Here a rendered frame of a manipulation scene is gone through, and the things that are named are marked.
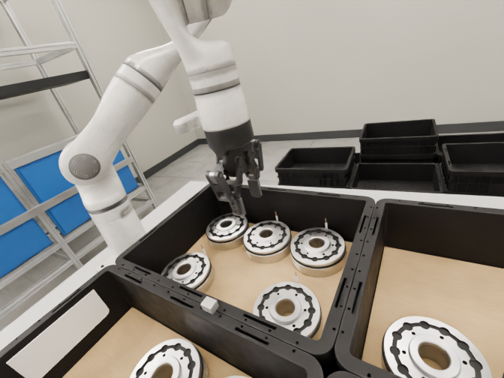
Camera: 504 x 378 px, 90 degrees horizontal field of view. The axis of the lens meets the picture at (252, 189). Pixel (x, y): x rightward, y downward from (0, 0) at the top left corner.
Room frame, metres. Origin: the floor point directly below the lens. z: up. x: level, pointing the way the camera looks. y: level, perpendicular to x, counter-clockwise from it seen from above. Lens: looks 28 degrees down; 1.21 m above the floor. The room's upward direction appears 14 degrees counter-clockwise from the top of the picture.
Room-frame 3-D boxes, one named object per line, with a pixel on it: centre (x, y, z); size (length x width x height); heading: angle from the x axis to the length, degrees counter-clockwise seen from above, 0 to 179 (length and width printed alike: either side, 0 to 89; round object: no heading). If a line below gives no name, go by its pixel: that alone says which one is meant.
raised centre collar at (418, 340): (0.14, -0.15, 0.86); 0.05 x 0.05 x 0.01
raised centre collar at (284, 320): (0.24, 0.00, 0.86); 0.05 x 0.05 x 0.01
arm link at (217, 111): (0.41, 0.03, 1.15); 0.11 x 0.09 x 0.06; 53
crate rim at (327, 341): (0.37, 0.03, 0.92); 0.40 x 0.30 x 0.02; 52
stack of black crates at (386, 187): (1.10, -0.73, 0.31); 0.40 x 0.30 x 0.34; 56
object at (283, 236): (0.42, -0.01, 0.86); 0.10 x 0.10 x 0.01
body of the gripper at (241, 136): (0.40, 0.01, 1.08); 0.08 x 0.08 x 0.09
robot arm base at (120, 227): (0.57, 0.35, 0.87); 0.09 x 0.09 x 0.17; 50
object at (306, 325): (0.24, 0.00, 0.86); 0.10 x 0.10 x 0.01
